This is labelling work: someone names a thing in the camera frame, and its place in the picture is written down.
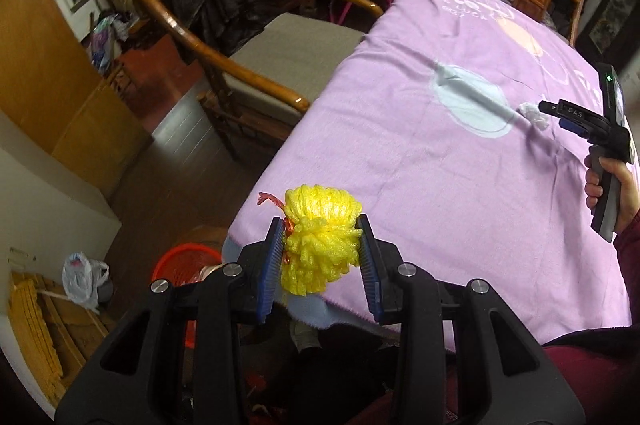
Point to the white plastic wrap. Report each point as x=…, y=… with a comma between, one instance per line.
x=532, y=113

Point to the white plastic bag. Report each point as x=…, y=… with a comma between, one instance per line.
x=87, y=282

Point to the person's right hand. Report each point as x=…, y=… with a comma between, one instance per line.
x=629, y=193

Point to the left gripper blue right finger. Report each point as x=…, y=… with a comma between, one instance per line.
x=375, y=259

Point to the wooden armchair with cushion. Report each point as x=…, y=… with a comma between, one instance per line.
x=262, y=76

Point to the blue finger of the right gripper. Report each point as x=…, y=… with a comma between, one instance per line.
x=558, y=109
x=574, y=127

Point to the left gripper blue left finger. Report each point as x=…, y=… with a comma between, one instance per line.
x=269, y=271

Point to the red plastic basket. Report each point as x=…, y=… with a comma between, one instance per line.
x=185, y=263

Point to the purple printed bed sheet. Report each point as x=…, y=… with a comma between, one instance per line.
x=423, y=125

